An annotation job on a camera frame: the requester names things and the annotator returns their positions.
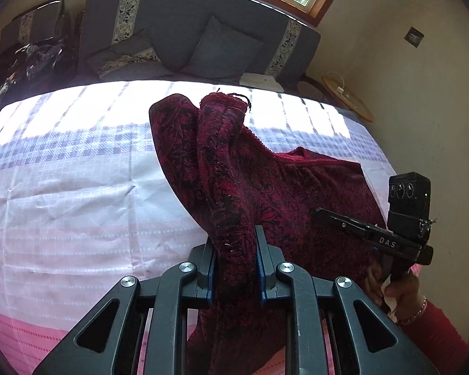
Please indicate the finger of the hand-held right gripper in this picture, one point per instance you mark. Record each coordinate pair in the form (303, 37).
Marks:
(336, 220)

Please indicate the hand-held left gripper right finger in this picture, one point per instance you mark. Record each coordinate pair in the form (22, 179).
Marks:
(261, 281)

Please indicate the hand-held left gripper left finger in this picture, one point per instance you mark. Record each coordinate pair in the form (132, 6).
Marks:
(210, 281)

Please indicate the dark red patterned garment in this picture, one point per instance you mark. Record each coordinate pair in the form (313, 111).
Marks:
(297, 187)

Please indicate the person's right forearm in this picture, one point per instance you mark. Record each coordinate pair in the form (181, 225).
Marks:
(441, 340)

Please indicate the person's right hand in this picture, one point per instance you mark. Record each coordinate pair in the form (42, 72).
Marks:
(406, 297)

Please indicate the white tissue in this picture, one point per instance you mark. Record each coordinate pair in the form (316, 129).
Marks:
(389, 300)

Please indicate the round wooden side table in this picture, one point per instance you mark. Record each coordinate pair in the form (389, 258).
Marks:
(351, 101)

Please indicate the checkered pink lilac bedsheet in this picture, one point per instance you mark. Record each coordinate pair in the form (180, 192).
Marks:
(82, 203)

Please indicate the white flat box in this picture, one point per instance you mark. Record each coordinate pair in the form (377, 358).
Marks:
(260, 81)

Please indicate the plain grey cushion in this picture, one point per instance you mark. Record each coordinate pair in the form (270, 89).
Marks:
(222, 47)

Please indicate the grey cushion with patterned band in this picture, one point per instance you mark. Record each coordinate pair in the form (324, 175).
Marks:
(129, 52)

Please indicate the grey sofa with patterned bands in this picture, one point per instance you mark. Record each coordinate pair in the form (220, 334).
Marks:
(180, 7)

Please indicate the black bag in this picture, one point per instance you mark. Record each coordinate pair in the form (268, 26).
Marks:
(27, 66)

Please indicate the dark square wall plate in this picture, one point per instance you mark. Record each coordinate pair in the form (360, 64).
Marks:
(414, 37)

